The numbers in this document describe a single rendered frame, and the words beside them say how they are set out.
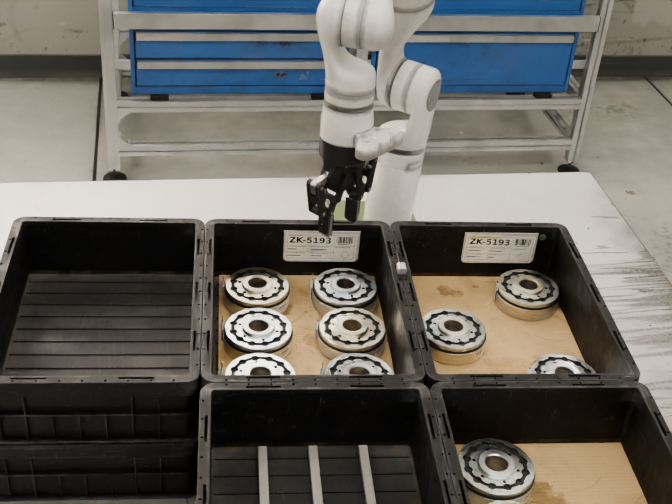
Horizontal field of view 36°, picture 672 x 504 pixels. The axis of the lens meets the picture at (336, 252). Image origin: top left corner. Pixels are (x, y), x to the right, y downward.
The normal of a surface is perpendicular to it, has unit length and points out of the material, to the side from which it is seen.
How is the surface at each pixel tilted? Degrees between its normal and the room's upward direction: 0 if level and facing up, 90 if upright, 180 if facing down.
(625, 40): 90
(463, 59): 90
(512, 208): 0
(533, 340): 0
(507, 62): 90
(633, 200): 0
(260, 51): 90
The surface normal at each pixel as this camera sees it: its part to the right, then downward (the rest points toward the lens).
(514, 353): 0.07, -0.83
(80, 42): 0.16, 0.56
